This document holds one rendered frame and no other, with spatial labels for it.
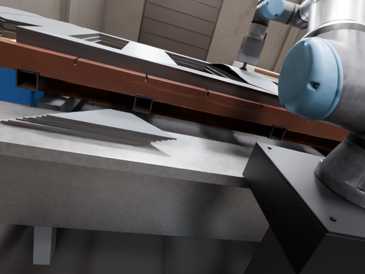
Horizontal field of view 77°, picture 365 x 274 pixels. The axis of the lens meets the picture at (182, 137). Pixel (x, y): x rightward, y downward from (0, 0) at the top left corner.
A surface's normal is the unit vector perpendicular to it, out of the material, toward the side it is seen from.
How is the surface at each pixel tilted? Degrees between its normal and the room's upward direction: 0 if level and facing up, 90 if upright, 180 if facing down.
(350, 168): 73
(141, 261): 0
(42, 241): 90
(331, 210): 1
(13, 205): 90
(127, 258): 0
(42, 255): 90
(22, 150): 90
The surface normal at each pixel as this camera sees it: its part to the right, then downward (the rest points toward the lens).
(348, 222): 0.26, -0.89
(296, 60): -0.99, -0.15
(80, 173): 0.15, 0.42
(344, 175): -0.75, -0.31
